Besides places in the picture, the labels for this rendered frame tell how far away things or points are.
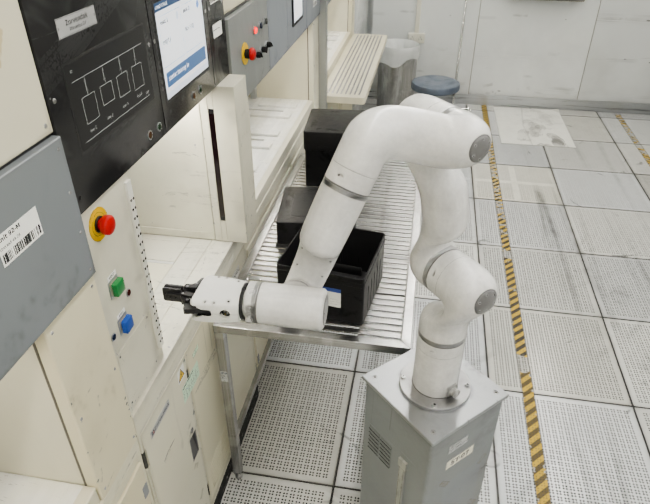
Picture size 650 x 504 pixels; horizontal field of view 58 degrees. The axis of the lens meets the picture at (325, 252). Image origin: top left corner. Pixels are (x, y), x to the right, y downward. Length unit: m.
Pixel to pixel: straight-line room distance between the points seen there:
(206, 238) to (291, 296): 0.93
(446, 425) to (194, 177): 1.06
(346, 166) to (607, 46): 5.11
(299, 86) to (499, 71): 3.03
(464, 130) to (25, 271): 0.76
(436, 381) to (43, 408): 0.90
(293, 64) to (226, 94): 1.49
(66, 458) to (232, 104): 1.02
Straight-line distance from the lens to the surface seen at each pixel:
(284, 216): 2.13
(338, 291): 1.73
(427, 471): 1.61
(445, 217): 1.23
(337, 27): 4.69
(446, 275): 1.33
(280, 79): 3.27
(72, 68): 1.11
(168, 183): 1.96
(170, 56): 1.47
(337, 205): 1.05
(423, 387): 1.57
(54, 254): 1.07
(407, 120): 1.06
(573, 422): 2.72
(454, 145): 1.07
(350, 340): 1.74
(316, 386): 2.65
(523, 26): 5.86
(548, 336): 3.09
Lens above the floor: 1.93
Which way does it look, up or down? 34 degrees down
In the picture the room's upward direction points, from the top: straight up
